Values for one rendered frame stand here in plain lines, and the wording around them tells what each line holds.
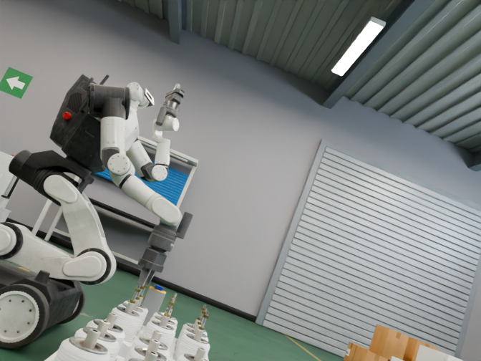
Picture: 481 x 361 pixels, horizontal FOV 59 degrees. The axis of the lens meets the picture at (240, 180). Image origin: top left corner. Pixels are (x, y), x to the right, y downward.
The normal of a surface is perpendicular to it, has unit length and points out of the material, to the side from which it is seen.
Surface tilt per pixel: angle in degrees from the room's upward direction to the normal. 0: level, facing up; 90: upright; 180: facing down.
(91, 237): 90
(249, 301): 90
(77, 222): 111
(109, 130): 89
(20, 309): 90
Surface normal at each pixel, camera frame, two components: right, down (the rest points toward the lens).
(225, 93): 0.13, -0.18
